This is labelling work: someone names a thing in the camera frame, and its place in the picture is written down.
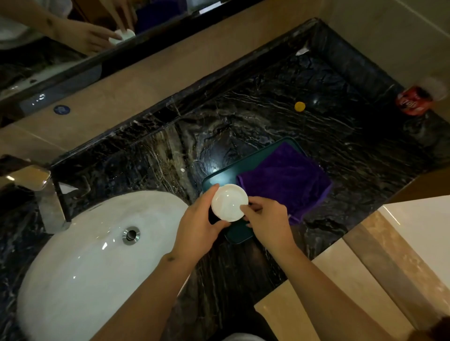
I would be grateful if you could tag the person's right hand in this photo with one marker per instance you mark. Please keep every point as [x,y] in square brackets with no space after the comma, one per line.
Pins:
[270,228]

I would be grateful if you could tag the person's left hand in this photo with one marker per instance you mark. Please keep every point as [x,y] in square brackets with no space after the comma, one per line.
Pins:
[195,232]

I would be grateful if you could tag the person's left thumb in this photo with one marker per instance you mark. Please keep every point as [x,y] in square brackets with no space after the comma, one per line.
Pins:
[221,226]

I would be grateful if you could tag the person's right thumb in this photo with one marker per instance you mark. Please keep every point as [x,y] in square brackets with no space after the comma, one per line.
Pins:
[249,219]

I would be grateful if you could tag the small white round dish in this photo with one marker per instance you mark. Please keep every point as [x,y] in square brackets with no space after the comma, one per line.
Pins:
[229,202]

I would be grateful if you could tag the person's right forearm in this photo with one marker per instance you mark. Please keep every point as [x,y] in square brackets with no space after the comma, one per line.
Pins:
[316,295]

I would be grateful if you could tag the person's left forearm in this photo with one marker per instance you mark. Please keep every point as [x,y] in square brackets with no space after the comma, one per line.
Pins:
[154,298]

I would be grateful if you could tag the dark teal tray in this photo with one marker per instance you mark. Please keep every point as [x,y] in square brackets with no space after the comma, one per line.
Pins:
[225,174]

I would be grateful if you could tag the purple cloth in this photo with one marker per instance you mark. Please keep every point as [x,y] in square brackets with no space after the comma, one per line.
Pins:
[288,179]

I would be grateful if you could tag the person's dark clothing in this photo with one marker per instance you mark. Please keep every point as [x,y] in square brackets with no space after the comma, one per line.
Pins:
[242,323]

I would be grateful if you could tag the yellow bottle cap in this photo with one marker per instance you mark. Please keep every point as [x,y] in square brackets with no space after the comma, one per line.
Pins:
[300,106]

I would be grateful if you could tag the white oval sink basin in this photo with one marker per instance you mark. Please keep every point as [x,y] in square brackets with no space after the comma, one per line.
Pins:
[88,267]

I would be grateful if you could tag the white paper scrap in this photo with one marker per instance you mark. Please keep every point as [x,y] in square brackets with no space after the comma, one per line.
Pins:
[302,51]

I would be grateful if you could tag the chrome faucet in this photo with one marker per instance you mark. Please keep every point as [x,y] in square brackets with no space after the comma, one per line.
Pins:
[45,200]

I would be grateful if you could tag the round blue sticker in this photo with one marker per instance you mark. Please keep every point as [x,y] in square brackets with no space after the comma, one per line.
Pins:
[62,110]

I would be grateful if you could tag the clear plastic cup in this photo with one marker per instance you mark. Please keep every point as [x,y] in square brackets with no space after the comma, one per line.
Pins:
[434,87]

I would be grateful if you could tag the wall mirror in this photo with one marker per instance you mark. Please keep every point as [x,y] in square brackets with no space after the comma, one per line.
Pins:
[70,52]

